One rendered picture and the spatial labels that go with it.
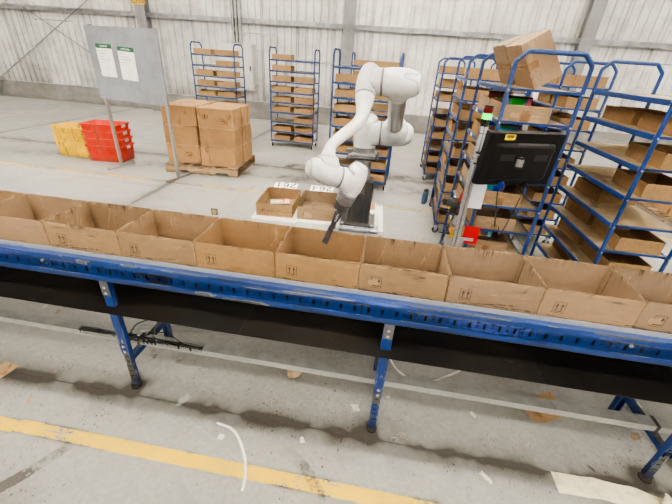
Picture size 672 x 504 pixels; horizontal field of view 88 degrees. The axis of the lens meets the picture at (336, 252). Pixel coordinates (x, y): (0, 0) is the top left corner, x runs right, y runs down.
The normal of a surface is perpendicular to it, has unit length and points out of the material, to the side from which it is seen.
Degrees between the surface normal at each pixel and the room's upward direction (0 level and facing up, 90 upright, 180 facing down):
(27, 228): 91
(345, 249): 90
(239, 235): 89
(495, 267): 89
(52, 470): 0
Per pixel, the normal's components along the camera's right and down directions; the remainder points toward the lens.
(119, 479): 0.06, -0.87
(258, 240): -0.15, 0.46
